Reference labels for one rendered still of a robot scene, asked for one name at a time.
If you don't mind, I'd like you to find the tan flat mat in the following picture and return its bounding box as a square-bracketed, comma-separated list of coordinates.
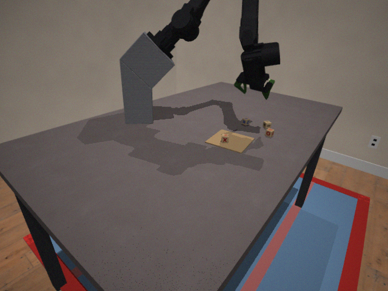
[205, 129, 254, 153]

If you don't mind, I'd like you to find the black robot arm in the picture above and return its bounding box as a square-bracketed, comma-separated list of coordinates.
[147, 0, 280, 79]

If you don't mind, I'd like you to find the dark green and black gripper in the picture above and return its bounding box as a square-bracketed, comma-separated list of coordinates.
[234, 67, 275, 99]

